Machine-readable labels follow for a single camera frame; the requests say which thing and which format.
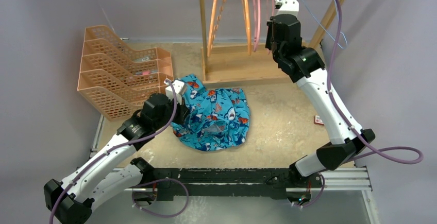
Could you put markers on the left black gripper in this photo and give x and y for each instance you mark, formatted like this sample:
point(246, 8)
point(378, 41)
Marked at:
point(183, 110)

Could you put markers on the blue shark print shorts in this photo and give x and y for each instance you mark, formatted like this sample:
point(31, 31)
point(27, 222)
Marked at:
point(218, 118)

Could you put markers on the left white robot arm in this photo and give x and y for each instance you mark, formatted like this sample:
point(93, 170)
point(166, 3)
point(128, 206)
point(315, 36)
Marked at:
point(74, 198)

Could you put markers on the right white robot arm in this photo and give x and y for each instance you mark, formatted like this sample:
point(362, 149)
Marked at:
point(307, 70)

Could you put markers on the wooden hanger rack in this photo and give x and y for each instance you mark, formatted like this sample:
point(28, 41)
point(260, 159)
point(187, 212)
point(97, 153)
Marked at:
point(231, 64)

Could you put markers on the orange wavy hanger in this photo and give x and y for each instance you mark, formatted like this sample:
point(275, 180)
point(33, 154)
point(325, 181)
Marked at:
point(216, 15)

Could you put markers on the pink thick plastic hanger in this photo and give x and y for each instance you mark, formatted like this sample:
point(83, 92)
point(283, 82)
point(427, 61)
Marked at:
point(257, 21)

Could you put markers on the peach plastic file organizer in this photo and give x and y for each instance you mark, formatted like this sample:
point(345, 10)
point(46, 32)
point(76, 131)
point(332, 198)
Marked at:
point(117, 79)

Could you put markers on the small red white card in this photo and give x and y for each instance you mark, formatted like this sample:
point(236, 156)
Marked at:
point(318, 120)

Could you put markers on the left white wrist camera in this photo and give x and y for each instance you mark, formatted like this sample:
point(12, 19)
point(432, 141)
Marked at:
point(175, 89)

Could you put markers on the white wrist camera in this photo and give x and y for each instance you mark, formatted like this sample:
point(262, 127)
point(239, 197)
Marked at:
point(175, 89)
point(287, 7)

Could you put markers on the black aluminium base frame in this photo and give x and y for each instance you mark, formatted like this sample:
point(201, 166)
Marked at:
point(275, 183)

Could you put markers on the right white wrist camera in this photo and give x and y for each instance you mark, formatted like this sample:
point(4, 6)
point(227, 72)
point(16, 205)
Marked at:
point(287, 7)

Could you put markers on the blue wire hanger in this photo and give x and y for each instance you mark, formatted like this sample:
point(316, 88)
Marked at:
point(324, 24)

